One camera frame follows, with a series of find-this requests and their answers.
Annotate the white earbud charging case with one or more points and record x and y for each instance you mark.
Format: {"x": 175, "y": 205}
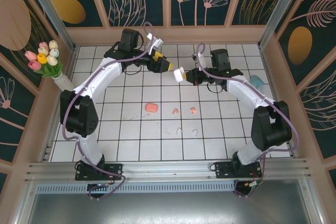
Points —
{"x": 179, "y": 75}

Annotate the orange earbud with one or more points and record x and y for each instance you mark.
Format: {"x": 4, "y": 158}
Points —
{"x": 175, "y": 110}
{"x": 193, "y": 109}

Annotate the orange earbud charging case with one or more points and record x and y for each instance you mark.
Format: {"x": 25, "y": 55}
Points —
{"x": 151, "y": 107}

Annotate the white earbud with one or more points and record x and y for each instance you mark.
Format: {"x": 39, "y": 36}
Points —
{"x": 195, "y": 131}
{"x": 179, "y": 130}

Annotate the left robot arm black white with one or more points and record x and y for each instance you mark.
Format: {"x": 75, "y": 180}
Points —
{"x": 102, "y": 77}

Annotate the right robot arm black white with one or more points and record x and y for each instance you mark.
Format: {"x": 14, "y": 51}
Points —
{"x": 244, "y": 94}

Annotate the light blue toy shovel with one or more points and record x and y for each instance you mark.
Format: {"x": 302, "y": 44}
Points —
{"x": 256, "y": 80}

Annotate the white ribbed vase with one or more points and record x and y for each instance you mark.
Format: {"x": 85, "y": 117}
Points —
{"x": 63, "y": 82}

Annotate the artificial tulip bouquet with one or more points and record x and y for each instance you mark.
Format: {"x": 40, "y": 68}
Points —
{"x": 43, "y": 57}

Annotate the grey metal sheet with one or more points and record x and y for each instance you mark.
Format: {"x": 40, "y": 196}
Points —
{"x": 168, "y": 208}

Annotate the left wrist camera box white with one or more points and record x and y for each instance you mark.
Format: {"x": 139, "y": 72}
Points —
{"x": 158, "y": 42}

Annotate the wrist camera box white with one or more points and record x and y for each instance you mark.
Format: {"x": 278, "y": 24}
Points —
{"x": 158, "y": 42}
{"x": 201, "y": 58}

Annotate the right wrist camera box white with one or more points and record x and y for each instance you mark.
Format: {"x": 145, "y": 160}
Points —
{"x": 201, "y": 58}

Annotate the aluminium frame post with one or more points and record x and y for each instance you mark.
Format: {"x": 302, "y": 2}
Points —
{"x": 55, "y": 16}
{"x": 281, "y": 9}

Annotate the aluminium mounting rail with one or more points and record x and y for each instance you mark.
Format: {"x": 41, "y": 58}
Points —
{"x": 168, "y": 171}

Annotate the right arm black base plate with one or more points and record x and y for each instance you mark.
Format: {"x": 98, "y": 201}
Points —
{"x": 223, "y": 171}

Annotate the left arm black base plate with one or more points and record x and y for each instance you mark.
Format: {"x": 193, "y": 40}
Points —
{"x": 115, "y": 170}

